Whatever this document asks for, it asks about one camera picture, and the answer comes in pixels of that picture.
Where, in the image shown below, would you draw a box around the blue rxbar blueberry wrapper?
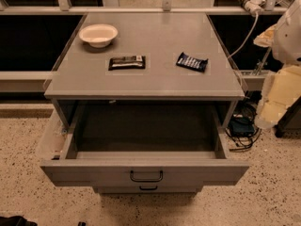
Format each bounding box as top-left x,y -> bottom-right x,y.
176,53 -> 208,73

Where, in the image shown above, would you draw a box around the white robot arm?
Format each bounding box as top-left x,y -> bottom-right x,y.
254,0 -> 301,129

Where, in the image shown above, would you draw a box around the grey drawer cabinet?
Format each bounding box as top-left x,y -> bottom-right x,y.
43,12 -> 246,196

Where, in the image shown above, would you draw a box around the open grey top drawer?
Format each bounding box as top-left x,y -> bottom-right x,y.
41,102 -> 249,193

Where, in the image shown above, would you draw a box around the metal diagonal rod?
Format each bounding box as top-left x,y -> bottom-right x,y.
253,47 -> 272,75

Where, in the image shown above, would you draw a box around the blue box on floor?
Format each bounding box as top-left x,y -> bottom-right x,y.
229,117 -> 255,137

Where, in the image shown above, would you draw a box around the white power strip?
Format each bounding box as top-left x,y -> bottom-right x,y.
238,0 -> 264,16

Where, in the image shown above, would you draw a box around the black snack bar wrapper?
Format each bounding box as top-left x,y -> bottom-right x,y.
108,56 -> 146,71

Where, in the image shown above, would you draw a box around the white paper bowl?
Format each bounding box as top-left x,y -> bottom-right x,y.
79,24 -> 119,48

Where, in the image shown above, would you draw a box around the black object bottom left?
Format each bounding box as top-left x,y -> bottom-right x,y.
0,216 -> 38,226

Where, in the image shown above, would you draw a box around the black floor cables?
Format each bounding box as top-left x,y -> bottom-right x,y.
225,91 -> 263,153

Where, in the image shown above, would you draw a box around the white power cable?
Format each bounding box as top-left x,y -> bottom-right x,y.
227,11 -> 261,60

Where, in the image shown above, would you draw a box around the black lower drawer handle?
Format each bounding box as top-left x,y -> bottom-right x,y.
139,186 -> 158,191

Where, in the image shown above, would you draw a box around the black drawer handle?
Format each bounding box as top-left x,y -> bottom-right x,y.
130,170 -> 164,183
139,186 -> 158,191

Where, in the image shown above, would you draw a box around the black top drawer handle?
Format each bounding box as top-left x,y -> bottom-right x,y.
130,170 -> 164,183

